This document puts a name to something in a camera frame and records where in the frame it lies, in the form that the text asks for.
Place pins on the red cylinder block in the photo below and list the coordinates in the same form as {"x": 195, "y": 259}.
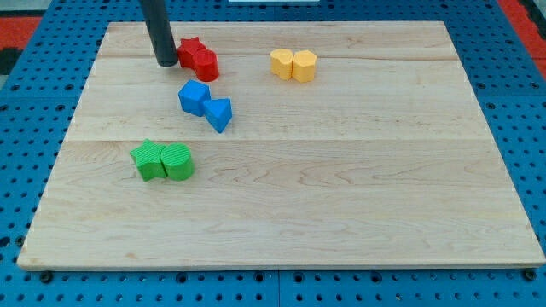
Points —
{"x": 206, "y": 65}

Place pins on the yellow heart block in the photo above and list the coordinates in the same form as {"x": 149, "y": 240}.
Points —
{"x": 281, "y": 63}

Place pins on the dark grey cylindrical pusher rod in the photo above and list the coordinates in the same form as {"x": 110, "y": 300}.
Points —
{"x": 159, "y": 31}

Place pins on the green cylinder block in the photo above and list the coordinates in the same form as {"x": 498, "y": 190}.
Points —
{"x": 177, "y": 161}

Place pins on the blue cube block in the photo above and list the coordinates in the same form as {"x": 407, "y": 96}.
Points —
{"x": 192, "y": 96}

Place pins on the green star block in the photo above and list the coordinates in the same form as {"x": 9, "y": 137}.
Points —
{"x": 147, "y": 160}

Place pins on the blue triangle block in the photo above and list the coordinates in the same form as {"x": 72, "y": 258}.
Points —
{"x": 218, "y": 113}

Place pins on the yellow hexagon block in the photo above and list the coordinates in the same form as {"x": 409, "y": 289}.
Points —
{"x": 304, "y": 66}

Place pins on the red star block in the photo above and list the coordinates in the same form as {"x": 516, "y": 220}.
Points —
{"x": 187, "y": 50}

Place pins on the light wooden board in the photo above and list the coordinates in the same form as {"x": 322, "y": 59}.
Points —
{"x": 383, "y": 161}

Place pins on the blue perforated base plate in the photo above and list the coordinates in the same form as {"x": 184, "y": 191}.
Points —
{"x": 48, "y": 48}

